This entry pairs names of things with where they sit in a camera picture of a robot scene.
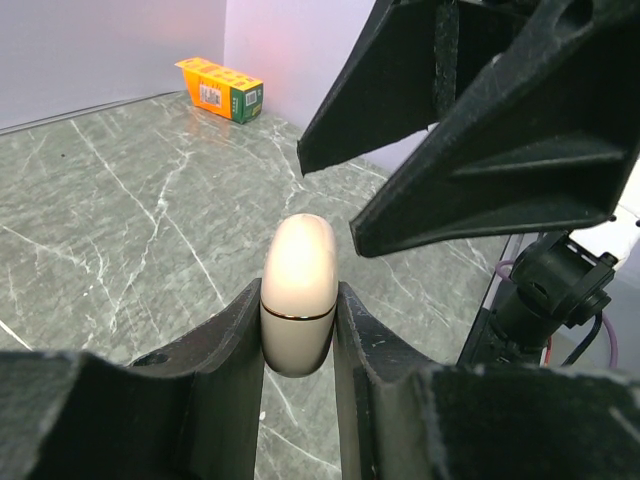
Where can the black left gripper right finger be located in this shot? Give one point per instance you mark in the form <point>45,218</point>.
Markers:
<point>403,416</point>

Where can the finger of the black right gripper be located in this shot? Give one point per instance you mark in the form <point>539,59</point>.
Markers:
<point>410,64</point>
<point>543,139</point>

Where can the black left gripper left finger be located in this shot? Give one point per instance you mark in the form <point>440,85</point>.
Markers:
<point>187,410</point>

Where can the beige earbud charging case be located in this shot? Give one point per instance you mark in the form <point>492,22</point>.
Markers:
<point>298,295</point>

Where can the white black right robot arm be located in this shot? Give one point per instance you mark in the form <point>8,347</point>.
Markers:
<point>558,280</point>

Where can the orange green carton right corner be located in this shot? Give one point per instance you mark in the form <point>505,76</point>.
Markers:
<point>221,90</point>

